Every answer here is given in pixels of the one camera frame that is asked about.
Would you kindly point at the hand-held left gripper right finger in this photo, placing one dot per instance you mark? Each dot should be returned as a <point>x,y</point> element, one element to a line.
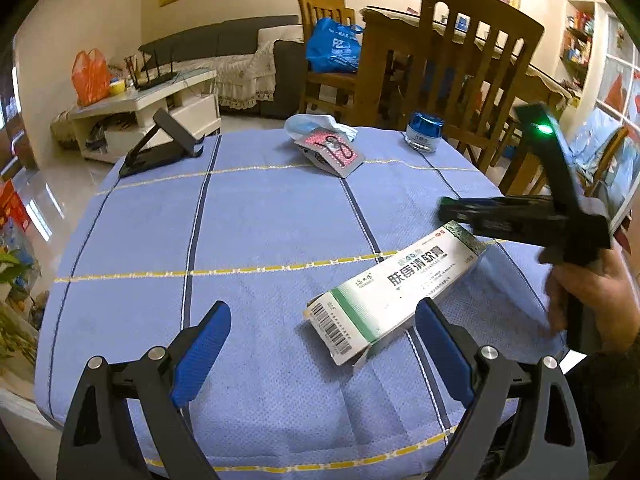
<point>445,355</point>

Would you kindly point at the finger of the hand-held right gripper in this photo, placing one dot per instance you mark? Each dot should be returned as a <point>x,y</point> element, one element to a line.
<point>500,207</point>
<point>515,234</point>

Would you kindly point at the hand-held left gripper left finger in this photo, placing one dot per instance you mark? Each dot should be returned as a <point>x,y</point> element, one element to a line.
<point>200,355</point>

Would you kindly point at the white green ointment box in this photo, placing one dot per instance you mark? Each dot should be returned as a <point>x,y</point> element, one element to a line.
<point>400,285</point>

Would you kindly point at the person's right hand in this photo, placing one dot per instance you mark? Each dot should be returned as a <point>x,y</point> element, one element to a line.
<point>622,295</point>

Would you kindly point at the wooden chair blue cushion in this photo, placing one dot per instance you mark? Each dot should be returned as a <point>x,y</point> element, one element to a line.
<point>600,160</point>

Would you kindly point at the blue lidded glass jar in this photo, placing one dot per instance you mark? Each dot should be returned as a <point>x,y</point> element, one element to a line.
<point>424,132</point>

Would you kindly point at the blue checked tablecloth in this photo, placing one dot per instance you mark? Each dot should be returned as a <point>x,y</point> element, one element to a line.
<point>270,240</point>

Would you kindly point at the red patterned packet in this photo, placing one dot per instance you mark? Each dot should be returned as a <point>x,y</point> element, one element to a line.
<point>332,152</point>

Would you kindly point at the green potted plant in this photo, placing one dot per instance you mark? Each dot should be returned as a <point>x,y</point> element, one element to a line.
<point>15,330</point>

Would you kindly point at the wooden dining table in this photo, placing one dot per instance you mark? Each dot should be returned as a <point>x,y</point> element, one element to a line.
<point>380,40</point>

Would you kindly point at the blue face mask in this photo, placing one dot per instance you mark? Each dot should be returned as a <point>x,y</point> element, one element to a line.
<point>310,122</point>

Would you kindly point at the black folding phone stand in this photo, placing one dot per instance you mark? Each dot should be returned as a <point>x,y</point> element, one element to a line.
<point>170,132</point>

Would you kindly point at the blue shopping bag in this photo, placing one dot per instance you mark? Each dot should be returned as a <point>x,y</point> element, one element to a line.
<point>332,45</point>

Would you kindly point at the red gift box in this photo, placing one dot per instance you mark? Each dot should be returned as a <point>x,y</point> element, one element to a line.
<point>12,205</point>

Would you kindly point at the white coffee table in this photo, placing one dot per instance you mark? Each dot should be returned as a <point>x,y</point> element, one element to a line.
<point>160,110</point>

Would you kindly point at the black router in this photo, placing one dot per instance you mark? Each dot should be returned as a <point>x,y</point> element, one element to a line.
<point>155,82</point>

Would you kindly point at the yellow cup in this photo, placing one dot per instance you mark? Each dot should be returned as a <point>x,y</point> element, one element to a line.
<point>117,88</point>

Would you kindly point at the beige lace sofa cover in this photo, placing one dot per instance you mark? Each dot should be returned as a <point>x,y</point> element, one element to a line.
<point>240,72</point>

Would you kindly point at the orange plastic bag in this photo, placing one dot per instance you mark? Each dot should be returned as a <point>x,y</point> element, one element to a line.
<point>91,80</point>

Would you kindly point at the dark grey sofa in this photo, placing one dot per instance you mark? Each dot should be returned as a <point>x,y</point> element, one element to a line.
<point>225,35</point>

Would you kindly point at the wall shelf with goods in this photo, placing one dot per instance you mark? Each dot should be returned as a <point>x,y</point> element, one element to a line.
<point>577,45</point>

